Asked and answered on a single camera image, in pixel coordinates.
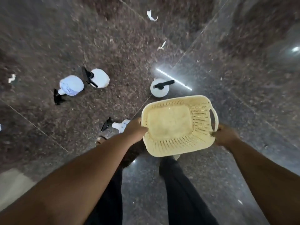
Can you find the white paper scrap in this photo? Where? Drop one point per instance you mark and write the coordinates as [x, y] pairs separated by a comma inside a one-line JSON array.
[[161, 45], [151, 16], [11, 78]]

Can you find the person's right hand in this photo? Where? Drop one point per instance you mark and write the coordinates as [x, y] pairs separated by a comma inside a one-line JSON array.
[[225, 136]]

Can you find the person's left forearm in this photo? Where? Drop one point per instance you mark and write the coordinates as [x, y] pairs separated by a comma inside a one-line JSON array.
[[70, 178]]

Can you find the person's left fingers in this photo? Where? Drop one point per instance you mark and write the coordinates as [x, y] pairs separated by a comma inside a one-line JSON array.
[[142, 128]]

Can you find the cream plastic perforated basket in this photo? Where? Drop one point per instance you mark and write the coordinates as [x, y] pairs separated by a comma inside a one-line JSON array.
[[178, 125]]

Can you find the person's right forearm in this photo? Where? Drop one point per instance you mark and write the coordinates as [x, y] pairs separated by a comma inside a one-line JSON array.
[[267, 180]]

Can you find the person's right fingers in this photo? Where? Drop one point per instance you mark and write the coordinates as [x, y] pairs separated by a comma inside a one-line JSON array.
[[216, 134]]

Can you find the person's left hand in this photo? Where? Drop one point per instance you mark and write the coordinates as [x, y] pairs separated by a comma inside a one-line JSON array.
[[133, 131]]

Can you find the person's sandal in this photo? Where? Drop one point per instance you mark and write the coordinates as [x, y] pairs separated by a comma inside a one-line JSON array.
[[103, 138]]

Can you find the person's black trousers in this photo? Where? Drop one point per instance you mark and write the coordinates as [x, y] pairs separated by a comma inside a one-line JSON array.
[[182, 196]]

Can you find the white spray bottle black trigger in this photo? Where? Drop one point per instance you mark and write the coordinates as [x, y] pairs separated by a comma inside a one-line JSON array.
[[160, 87], [70, 86], [98, 78], [118, 125]]

